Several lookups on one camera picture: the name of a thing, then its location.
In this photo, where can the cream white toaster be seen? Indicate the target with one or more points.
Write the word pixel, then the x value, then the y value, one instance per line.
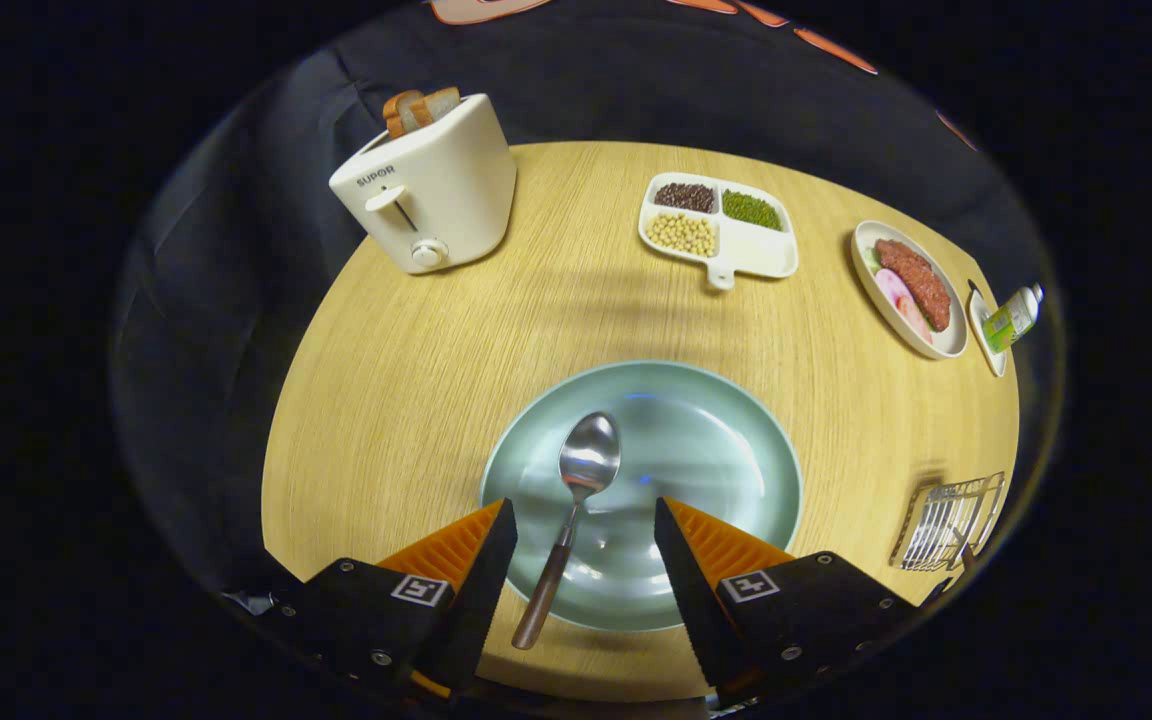
pixel 456 180

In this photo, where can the yellow soybeans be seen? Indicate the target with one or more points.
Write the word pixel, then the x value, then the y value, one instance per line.
pixel 681 235

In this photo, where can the toasted bread slice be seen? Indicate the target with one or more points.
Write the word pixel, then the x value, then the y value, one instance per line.
pixel 398 112
pixel 438 103

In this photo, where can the brown steak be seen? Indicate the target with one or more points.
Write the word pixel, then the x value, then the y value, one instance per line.
pixel 921 285

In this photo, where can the red pink ham slice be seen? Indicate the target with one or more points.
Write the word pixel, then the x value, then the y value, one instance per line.
pixel 914 320

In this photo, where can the small white dish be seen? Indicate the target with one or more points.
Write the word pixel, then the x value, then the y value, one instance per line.
pixel 986 350

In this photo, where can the white divided dish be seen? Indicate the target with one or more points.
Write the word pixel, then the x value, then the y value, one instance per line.
pixel 761 250

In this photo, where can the dark brown beans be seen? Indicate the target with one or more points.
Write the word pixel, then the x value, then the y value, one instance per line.
pixel 684 196

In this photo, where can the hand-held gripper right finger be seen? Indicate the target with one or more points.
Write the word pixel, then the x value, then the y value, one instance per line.
pixel 696 600

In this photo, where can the green label bottle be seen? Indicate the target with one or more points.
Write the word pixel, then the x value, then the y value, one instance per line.
pixel 1011 318

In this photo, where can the pale pink ham slice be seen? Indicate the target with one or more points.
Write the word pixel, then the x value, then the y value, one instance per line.
pixel 889 288

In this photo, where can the white oval plate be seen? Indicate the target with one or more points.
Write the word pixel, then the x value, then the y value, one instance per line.
pixel 936 345

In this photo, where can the green mung beans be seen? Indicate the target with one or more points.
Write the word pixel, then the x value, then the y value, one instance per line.
pixel 751 209

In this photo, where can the light blue plate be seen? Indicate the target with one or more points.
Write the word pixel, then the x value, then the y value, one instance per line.
pixel 696 450

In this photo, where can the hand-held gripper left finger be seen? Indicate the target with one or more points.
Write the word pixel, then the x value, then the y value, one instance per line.
pixel 476 600

